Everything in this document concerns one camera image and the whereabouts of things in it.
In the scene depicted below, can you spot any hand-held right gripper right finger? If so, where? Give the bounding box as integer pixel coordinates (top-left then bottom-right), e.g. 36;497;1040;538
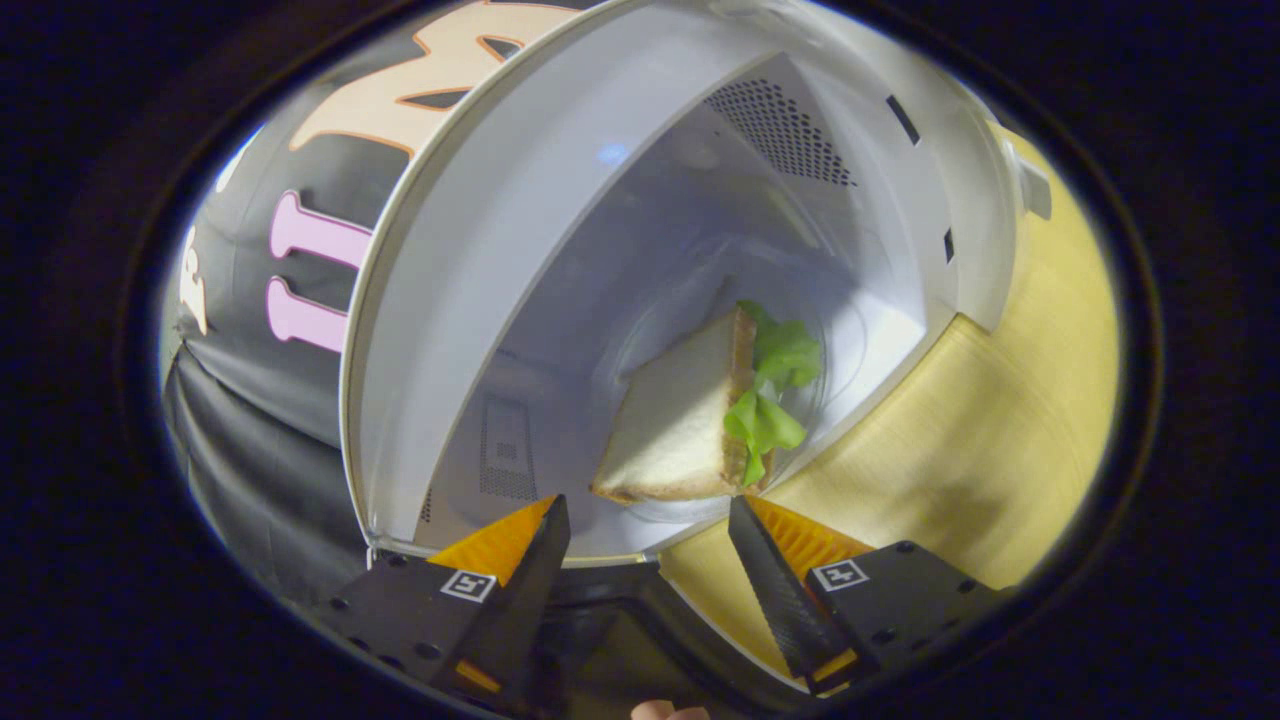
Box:
728;494;1011;696

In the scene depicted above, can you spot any lettuce sandwich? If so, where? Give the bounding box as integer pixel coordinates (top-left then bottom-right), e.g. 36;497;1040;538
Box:
590;300;823;505

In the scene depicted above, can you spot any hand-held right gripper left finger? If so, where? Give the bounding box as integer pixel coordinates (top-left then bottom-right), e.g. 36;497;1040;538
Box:
318;494;571;701

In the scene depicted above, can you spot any white microwave oven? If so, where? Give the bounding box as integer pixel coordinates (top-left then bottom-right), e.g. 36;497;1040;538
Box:
340;0;1053;716

